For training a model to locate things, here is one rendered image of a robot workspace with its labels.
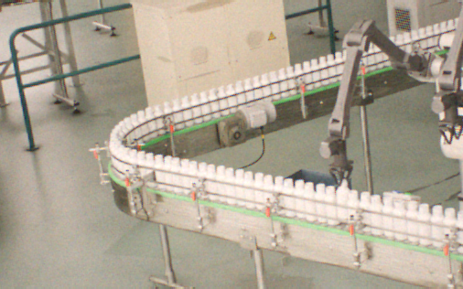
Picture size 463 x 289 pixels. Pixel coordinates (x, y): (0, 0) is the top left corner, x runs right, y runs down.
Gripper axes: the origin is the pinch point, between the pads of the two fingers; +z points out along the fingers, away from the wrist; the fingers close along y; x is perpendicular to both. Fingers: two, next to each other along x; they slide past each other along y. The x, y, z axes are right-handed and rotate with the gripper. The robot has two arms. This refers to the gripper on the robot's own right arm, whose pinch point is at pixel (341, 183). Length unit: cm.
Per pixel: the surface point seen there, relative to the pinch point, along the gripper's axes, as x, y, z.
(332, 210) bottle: -3.7, 3.3, 12.0
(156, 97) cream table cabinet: -383, -259, 73
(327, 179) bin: -53, -57, 26
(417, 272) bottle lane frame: 39.1, 5.3, 30.4
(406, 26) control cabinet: -317, -536, 70
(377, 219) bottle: 19.4, 3.3, 11.9
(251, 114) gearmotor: -138, -101, 14
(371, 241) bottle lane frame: 17.6, 5.6, 21.3
